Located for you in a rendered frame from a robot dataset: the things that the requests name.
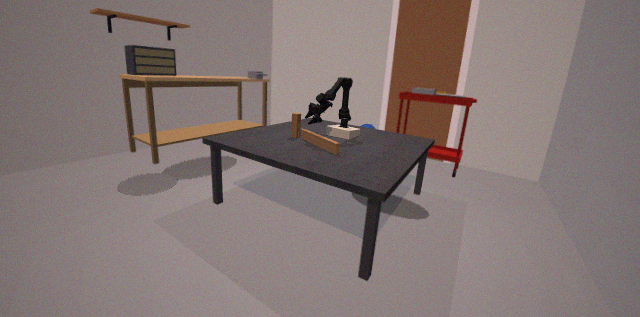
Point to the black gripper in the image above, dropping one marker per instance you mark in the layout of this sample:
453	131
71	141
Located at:
316	118

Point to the brown wooden post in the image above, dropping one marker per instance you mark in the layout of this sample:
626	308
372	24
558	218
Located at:
296	125

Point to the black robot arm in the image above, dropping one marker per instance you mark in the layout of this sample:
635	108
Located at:
322	99

